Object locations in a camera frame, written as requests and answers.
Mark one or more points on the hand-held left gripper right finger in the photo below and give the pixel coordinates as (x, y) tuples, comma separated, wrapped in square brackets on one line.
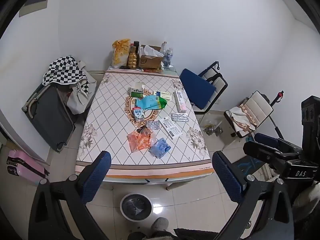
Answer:
[(227, 177)]

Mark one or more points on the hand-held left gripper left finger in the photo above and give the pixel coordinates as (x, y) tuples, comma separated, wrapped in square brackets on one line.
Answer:
[(98, 172)]

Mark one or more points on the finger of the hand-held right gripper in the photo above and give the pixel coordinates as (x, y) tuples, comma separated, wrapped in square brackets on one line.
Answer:
[(262, 151), (267, 138)]

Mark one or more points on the orange plastic wrapper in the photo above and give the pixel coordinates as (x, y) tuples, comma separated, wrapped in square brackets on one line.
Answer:
[(138, 142)]

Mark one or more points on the white round trash bin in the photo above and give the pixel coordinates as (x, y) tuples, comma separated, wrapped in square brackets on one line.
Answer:
[(136, 206)]

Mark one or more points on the dark wrapper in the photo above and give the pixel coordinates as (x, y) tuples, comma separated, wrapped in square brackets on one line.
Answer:
[(142, 130)]

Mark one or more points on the blue plastic packet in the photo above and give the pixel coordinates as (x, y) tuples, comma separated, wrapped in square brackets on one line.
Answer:
[(159, 148)]

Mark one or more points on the small milk carton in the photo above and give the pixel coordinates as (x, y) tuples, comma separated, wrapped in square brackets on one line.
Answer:
[(137, 113)]

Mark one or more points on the small silver blister pack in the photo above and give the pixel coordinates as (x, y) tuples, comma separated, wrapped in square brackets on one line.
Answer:
[(153, 124)]

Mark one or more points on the large silver blister pack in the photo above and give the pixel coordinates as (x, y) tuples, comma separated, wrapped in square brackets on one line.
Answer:
[(179, 117)]

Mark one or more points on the blue green plastic bag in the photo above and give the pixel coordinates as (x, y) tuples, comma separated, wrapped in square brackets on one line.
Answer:
[(150, 102)]

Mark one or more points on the green white medicine box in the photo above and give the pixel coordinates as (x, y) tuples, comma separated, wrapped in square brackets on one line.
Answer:
[(136, 92)]

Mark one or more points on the pink white toothpaste box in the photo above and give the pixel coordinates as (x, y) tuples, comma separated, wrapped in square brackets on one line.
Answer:
[(181, 101)]

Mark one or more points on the white blue medicine box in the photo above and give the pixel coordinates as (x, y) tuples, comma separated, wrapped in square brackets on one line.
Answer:
[(163, 95)]

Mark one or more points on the person's right forearm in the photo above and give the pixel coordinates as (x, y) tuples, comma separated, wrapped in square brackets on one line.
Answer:
[(308, 197)]

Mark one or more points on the white dining table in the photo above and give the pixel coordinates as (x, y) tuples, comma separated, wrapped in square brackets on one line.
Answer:
[(125, 179)]

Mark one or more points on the white cushioned chair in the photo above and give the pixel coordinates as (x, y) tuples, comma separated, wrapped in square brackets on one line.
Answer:
[(260, 106)]

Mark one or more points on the beige cloth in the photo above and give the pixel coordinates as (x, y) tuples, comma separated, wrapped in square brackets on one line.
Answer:
[(241, 116)]

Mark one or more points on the black pole red knob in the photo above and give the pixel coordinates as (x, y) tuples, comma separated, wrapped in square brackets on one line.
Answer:
[(279, 95)]

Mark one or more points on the chrome dumbbell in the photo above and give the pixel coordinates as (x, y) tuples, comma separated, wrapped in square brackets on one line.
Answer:
[(212, 130)]

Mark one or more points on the diamond pattern floral tablecloth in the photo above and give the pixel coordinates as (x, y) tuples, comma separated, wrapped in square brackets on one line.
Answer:
[(110, 120)]

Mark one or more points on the person's right leg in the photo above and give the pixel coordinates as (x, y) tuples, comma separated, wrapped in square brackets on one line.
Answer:
[(195, 235)]

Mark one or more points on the person's leg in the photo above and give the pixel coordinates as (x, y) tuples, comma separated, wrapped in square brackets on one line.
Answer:
[(137, 236), (195, 235)]

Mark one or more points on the pink suitcase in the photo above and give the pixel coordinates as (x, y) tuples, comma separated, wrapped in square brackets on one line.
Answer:
[(23, 166)]

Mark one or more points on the person's left leg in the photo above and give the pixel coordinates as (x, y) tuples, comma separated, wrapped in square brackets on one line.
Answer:
[(137, 236)]

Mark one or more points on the white fabric bag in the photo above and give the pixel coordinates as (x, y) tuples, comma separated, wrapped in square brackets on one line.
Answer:
[(78, 100)]

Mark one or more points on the grey folding bed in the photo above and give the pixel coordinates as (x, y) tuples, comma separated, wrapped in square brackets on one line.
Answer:
[(48, 115)]

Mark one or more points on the grey fuzzy slipper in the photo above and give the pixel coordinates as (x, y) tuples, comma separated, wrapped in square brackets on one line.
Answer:
[(160, 226)]

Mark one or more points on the blue seat cushion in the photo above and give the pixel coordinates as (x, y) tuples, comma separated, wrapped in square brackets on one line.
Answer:
[(196, 87)]

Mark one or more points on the black white checkered cloth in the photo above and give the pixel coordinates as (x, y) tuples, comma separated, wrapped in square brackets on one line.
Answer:
[(63, 71)]

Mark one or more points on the red flat box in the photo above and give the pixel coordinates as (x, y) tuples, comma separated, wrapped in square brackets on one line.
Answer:
[(151, 70)]

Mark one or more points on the gold ribbed bottle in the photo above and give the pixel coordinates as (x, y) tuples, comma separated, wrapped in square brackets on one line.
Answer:
[(133, 58)]

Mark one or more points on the yellow snack bag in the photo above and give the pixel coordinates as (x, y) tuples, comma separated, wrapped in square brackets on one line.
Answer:
[(120, 52)]

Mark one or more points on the brown cardboard box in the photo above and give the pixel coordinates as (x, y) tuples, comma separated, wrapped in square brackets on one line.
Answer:
[(150, 62)]

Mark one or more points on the blue label water bottle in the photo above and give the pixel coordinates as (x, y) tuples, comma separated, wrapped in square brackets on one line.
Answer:
[(168, 57)]

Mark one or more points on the white crumpled plastic bag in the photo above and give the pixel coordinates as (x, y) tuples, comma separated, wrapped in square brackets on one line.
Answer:
[(153, 51)]

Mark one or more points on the dark glass bottle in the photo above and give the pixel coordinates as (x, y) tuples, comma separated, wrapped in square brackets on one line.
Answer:
[(136, 43)]

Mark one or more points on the clear plastic bottle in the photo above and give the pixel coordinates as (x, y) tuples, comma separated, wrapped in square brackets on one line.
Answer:
[(164, 47)]

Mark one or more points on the black frame chair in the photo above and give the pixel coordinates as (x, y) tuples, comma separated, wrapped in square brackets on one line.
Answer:
[(216, 81)]

